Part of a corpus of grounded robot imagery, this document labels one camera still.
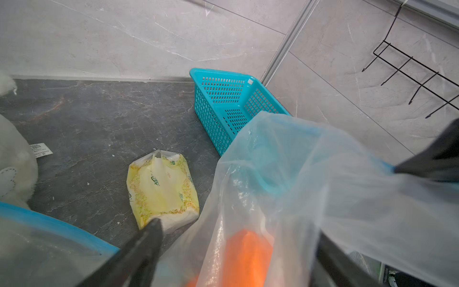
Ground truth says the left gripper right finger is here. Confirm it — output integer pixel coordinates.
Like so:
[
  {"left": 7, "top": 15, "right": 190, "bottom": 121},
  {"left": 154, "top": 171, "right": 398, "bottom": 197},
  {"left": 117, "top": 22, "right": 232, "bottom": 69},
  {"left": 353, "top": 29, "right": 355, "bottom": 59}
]
[{"left": 310, "top": 233, "right": 381, "bottom": 287}]

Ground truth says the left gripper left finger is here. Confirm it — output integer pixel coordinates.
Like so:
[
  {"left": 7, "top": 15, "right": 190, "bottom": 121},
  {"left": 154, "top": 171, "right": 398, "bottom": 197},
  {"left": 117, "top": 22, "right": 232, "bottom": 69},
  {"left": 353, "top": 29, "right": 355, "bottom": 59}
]
[{"left": 78, "top": 218, "right": 163, "bottom": 287}]

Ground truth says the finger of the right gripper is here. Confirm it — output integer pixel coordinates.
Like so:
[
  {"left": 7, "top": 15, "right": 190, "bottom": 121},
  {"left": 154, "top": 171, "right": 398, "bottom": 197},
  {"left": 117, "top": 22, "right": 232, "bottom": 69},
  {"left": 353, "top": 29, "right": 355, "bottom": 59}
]
[{"left": 393, "top": 119, "right": 459, "bottom": 182}]

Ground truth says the orange one bag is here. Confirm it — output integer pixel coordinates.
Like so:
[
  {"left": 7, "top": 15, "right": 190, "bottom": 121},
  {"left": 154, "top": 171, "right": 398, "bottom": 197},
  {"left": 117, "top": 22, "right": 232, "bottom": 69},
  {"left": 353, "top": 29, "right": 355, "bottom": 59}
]
[{"left": 186, "top": 229, "right": 274, "bottom": 287}]

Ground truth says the clear zip bag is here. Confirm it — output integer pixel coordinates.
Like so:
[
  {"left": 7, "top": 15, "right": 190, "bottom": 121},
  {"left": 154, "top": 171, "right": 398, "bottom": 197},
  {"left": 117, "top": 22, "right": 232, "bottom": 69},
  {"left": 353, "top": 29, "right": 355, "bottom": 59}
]
[
  {"left": 1, "top": 203, "right": 119, "bottom": 287},
  {"left": 153, "top": 112, "right": 459, "bottom": 287}
]

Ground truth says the yellow tissue packet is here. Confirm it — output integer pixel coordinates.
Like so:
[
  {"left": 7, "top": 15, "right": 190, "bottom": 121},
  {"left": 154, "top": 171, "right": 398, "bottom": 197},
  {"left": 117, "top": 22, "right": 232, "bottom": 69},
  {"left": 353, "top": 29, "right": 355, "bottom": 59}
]
[{"left": 126, "top": 149, "right": 200, "bottom": 234}]

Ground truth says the white plush dog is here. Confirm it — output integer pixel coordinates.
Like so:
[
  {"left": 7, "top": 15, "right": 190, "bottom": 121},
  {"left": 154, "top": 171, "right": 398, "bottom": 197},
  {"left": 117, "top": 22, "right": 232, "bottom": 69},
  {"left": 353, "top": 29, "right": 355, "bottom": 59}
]
[{"left": 0, "top": 71, "right": 39, "bottom": 209}]

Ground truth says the teal plastic basket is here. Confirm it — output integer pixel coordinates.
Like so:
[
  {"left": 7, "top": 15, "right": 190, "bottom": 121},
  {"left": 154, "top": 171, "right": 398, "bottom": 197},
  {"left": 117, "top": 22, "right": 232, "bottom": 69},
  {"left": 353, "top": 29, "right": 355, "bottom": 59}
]
[{"left": 190, "top": 68, "right": 288, "bottom": 155}]

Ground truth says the black wire hook rack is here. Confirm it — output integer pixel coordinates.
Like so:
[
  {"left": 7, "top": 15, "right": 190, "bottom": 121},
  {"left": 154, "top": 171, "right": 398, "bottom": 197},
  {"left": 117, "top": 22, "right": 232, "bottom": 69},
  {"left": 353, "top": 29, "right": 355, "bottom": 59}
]
[{"left": 362, "top": 2, "right": 459, "bottom": 119}]

